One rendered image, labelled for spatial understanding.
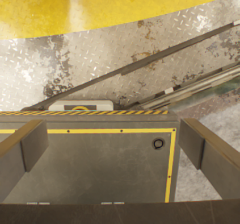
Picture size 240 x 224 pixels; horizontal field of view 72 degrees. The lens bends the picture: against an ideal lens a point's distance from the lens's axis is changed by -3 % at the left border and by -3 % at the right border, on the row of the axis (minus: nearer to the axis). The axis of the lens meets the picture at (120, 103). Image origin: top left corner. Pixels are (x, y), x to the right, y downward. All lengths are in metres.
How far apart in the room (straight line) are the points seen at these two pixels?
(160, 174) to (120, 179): 0.13
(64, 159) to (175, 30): 0.69
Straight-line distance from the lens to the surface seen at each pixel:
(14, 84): 0.94
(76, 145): 0.56
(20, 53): 0.91
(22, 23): 0.91
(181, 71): 0.86
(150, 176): 0.62
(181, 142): 0.16
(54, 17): 0.86
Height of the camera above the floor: 0.80
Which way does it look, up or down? 75 degrees down
